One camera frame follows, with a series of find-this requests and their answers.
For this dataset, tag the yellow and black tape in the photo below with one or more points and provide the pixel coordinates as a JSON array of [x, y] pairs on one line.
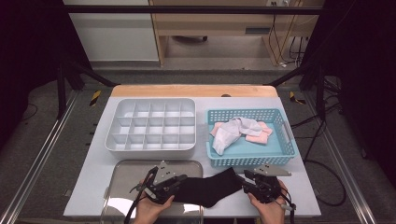
[[294, 98], [95, 98]]

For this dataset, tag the person's right hand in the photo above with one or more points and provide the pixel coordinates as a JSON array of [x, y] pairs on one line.
[[274, 213]]

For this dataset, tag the blue perforated plastic basket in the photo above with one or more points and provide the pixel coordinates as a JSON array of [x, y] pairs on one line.
[[249, 152]]

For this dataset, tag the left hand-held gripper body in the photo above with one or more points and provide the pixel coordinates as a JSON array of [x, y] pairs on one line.
[[162, 186]]

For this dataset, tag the dark round table grommet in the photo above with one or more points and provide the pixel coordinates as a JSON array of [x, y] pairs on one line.
[[226, 95]]

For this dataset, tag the person's left hand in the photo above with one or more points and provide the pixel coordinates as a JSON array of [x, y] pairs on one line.
[[149, 211]]

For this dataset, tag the grey desk label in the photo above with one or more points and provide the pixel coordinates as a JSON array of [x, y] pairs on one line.
[[257, 30]]

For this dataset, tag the wooden desk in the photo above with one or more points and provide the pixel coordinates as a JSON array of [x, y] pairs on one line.
[[218, 23]]

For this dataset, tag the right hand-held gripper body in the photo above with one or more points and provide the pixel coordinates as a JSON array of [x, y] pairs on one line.
[[269, 186]]

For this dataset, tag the light wooden table board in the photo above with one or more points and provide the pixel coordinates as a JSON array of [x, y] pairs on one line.
[[186, 90]]

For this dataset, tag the black curtain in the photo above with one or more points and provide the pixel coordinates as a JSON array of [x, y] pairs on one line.
[[25, 46], [367, 62]]

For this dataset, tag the black frame strut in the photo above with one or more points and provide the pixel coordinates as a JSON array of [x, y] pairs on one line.
[[289, 75], [93, 74]]

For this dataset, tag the black sock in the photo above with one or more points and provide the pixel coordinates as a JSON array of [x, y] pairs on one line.
[[208, 189]]

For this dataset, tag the white power strip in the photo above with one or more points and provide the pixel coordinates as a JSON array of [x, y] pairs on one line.
[[280, 2]]

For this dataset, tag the aluminium floor rail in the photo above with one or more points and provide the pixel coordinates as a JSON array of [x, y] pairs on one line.
[[337, 155], [42, 155]]

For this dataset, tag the white compartment organizer box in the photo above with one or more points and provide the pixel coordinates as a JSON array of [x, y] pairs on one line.
[[155, 124]]

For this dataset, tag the black horizontal frame bar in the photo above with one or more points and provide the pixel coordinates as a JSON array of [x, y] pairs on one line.
[[186, 9]]

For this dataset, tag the white cabinet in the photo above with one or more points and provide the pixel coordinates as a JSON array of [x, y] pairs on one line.
[[115, 37]]

